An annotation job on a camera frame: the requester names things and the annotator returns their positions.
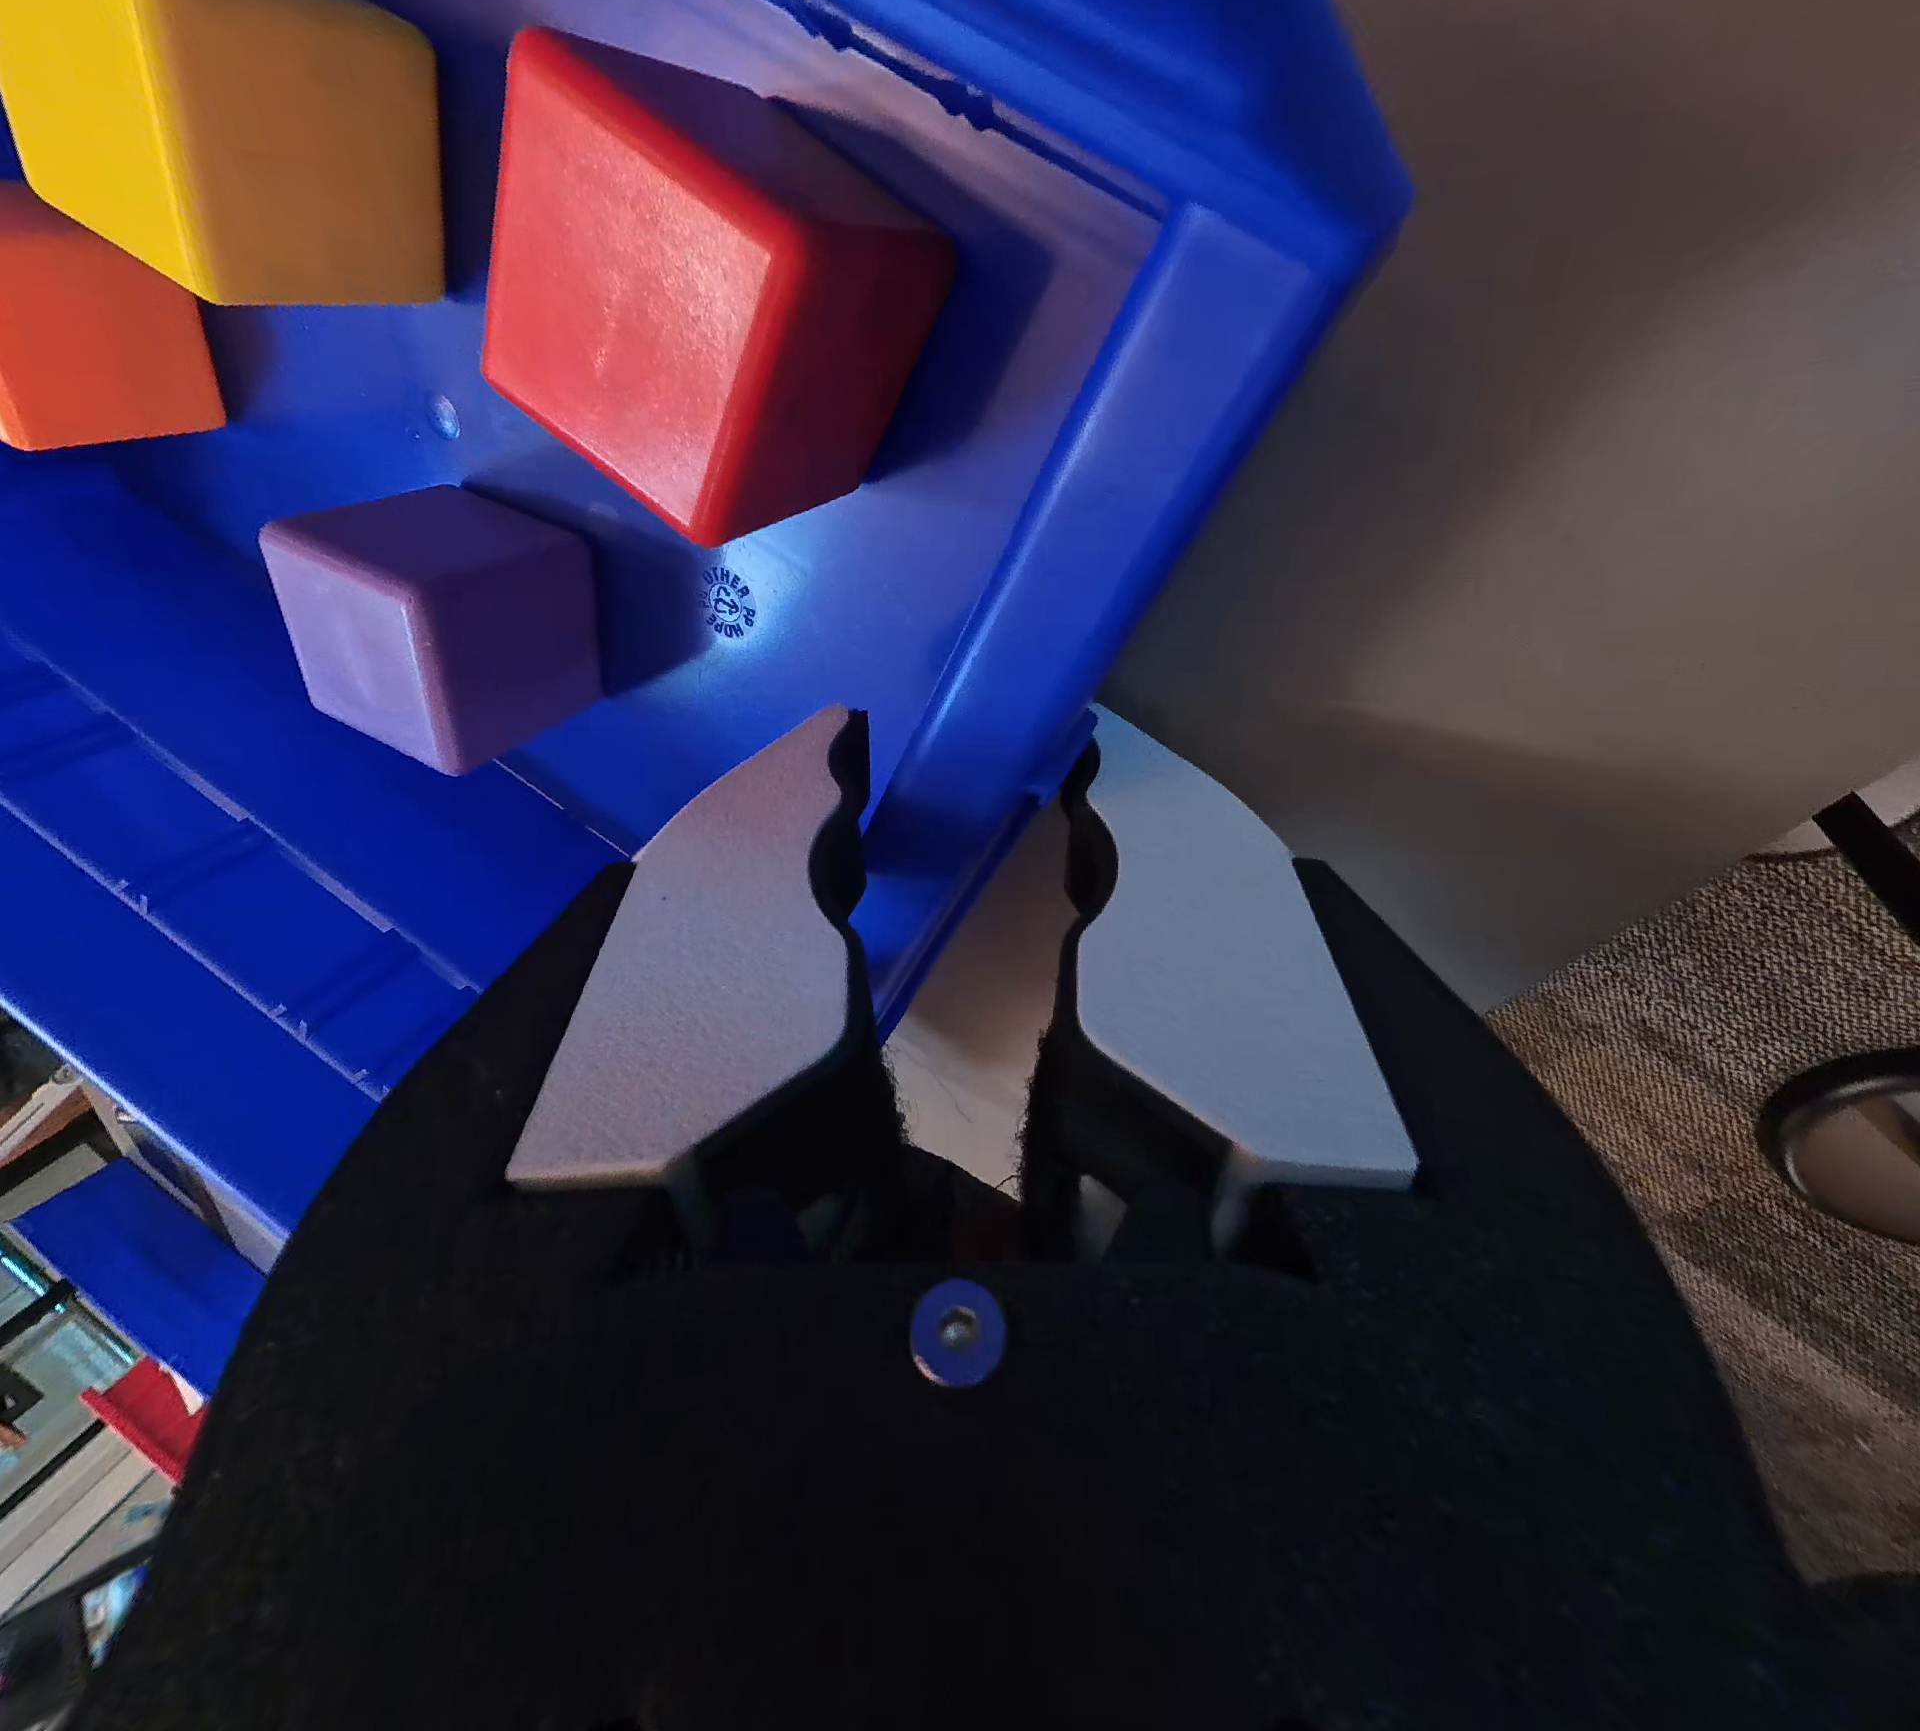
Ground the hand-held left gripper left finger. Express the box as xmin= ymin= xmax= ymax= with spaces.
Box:
xmin=505 ymin=704 xmax=890 ymax=1238

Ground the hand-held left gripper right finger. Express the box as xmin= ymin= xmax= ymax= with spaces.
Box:
xmin=1040 ymin=704 xmax=1421 ymax=1255

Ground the blue plastic case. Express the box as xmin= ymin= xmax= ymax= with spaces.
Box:
xmin=0 ymin=0 xmax=1418 ymax=1398

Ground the purple magnetic cube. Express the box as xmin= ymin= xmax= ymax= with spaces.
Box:
xmin=260 ymin=484 xmax=606 ymax=779

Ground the red magnetic cube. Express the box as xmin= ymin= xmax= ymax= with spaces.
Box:
xmin=481 ymin=24 xmax=960 ymax=548

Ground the orange magnetic cube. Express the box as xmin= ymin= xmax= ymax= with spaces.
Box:
xmin=0 ymin=179 xmax=228 ymax=454

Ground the yellow magnetic cube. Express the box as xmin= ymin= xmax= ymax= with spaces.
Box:
xmin=0 ymin=0 xmax=451 ymax=309

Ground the grey woven fabric surface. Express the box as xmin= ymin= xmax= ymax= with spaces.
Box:
xmin=1484 ymin=811 xmax=1920 ymax=1589

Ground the round metal object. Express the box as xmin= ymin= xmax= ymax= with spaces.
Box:
xmin=1754 ymin=1050 xmax=1920 ymax=1244

